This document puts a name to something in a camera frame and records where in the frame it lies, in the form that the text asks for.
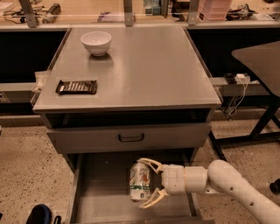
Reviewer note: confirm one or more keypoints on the black side table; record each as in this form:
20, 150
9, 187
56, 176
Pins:
264, 62

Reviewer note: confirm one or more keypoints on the black drawer handle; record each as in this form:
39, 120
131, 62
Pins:
131, 139

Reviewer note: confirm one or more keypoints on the white power adapter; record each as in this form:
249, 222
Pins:
241, 77

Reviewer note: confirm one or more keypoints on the black blue object on floor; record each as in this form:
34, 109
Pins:
42, 214

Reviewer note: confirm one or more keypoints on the grey drawer cabinet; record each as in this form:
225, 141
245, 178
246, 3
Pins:
149, 76

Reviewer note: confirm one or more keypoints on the white ceramic bowl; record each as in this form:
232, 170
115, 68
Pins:
96, 43

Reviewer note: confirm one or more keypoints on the green white 7up can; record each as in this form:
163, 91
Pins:
139, 182

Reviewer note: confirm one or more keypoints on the black caster wheel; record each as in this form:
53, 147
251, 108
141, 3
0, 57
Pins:
275, 187

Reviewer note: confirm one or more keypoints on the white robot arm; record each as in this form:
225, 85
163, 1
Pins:
219, 177

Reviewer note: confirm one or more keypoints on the dark chocolate bar wrapper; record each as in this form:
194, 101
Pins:
77, 87

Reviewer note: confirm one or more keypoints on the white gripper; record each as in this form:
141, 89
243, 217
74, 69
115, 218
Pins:
173, 179

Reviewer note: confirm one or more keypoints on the pink plastic bin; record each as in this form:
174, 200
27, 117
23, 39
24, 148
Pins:
213, 10

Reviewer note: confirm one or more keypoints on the open grey middle drawer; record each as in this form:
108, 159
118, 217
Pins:
101, 193

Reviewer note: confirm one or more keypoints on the closed grey top drawer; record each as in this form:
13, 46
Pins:
105, 139

